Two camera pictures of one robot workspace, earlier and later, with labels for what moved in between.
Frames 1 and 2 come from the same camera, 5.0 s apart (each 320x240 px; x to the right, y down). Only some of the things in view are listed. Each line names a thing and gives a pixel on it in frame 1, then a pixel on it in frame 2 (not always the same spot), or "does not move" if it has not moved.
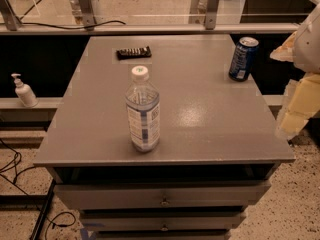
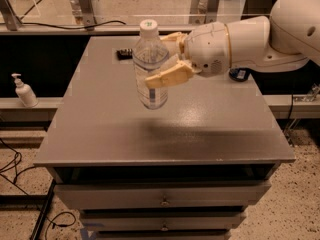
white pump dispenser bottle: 25,92 does not move
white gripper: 308,47 → 206,48
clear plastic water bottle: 143,111 → 150,54
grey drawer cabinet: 218,142 does not move
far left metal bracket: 8,12 does not move
